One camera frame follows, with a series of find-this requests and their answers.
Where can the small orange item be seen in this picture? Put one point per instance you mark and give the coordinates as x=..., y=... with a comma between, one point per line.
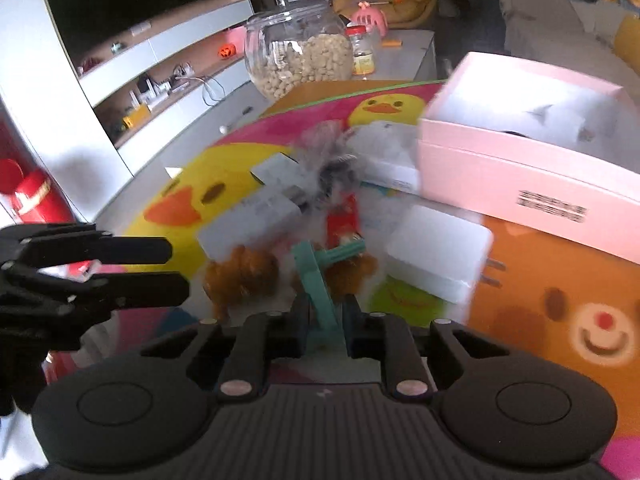
x=392, y=43

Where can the orange pumpkin ornament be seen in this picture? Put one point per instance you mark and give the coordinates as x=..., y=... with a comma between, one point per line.
x=227, y=50

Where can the yellow cloth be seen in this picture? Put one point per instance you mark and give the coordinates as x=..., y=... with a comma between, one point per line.
x=405, y=5

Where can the pink cardboard box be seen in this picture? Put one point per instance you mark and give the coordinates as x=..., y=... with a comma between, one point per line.
x=525, y=175

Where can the black television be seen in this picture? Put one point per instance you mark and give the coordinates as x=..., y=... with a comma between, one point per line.
x=135, y=0

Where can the teal plastic clip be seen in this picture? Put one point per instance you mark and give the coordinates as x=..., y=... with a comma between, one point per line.
x=312, y=280

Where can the grey sofa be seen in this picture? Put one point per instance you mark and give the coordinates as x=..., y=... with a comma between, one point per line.
x=540, y=30

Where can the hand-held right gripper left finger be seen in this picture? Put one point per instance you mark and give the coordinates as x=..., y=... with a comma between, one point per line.
x=300, y=330

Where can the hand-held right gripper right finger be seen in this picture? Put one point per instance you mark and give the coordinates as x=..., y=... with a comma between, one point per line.
x=352, y=330

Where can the glass jar of nuts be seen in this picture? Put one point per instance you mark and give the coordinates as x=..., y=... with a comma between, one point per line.
x=300, y=60

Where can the red container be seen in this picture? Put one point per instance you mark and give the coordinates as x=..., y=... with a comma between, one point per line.
x=30, y=190

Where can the cartoon animal printed mat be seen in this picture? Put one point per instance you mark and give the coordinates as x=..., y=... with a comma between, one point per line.
x=525, y=285

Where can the white usb power adapter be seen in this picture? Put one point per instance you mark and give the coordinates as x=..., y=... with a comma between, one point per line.
x=240, y=225

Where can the white plastic device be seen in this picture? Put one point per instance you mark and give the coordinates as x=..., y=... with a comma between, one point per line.
x=387, y=160

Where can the white tv cabinet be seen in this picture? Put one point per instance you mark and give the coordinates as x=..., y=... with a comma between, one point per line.
x=165, y=45

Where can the small red-lidded plastic jar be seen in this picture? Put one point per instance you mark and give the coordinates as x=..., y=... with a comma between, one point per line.
x=364, y=55

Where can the white plug charger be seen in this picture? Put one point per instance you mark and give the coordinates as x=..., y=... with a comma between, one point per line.
x=435, y=250

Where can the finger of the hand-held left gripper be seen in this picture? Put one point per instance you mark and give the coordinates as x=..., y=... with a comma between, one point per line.
x=130, y=251
x=145, y=291

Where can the yellow cushion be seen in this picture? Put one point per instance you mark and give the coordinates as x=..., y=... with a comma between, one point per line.
x=629, y=40

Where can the small white adapter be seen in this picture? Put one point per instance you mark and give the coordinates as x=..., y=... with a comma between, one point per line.
x=275, y=170

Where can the red packet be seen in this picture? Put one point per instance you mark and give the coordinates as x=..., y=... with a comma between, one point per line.
x=342, y=225

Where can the pink toy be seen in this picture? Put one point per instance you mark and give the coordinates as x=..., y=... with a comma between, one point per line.
x=372, y=17

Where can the clear plastic bag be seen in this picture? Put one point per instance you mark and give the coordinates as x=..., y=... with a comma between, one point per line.
x=327, y=160

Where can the pen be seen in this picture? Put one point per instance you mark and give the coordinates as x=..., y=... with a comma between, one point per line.
x=236, y=119

